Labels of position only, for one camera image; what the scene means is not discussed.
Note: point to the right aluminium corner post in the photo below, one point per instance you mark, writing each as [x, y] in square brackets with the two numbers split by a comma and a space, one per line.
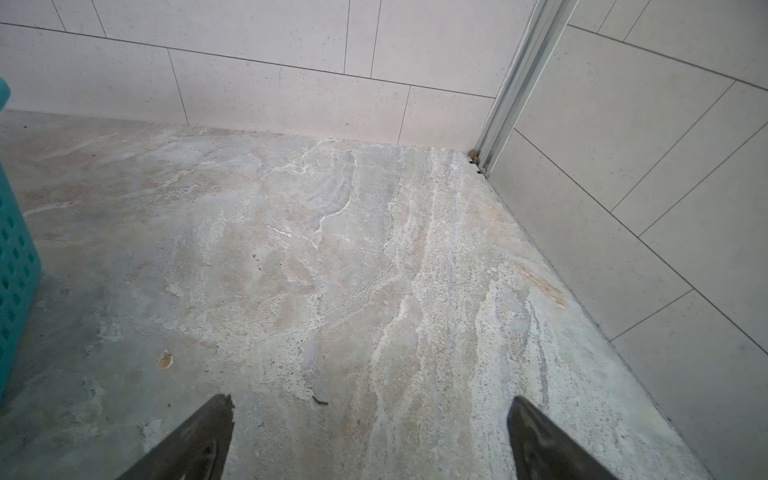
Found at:
[542, 32]

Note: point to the teal plastic basket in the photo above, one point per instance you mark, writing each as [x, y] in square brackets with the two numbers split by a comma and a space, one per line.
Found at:
[20, 274]

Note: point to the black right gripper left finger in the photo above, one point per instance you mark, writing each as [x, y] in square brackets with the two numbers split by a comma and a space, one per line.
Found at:
[196, 449]

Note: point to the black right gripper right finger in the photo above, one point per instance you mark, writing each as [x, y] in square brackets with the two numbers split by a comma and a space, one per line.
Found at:
[542, 450]

